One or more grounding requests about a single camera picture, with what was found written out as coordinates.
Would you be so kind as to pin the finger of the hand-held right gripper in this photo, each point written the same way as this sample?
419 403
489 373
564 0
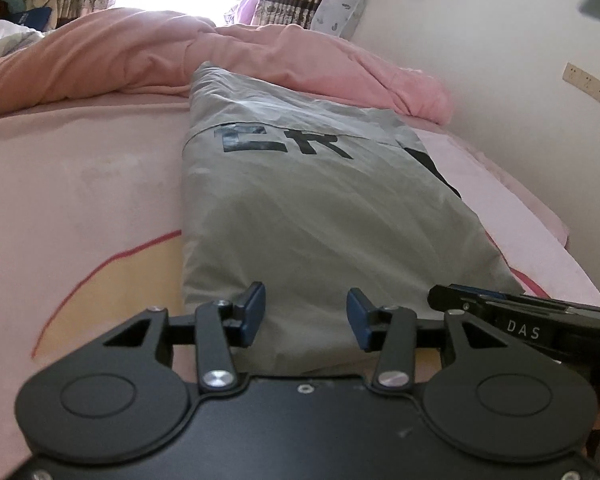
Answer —
455 297

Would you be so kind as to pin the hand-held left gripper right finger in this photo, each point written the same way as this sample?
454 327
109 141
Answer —
357 317

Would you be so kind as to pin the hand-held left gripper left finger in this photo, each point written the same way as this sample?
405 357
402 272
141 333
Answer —
252 310

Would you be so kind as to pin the grey and black jacket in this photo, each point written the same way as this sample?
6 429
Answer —
305 210

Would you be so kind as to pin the pink printed bed sheet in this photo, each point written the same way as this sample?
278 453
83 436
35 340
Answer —
80 185

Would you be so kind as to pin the pink quilt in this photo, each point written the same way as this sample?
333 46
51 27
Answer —
105 55

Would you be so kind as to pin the purple pillow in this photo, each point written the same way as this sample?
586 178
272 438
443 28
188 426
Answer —
247 10

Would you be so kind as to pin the white printed pillow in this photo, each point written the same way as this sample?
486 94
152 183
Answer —
340 10

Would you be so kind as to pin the dark blue bag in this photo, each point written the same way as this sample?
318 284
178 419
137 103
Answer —
32 19

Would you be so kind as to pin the white patterned blanket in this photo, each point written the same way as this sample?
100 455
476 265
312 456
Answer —
5 40

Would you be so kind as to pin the beige wall socket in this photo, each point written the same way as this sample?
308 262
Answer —
587 85

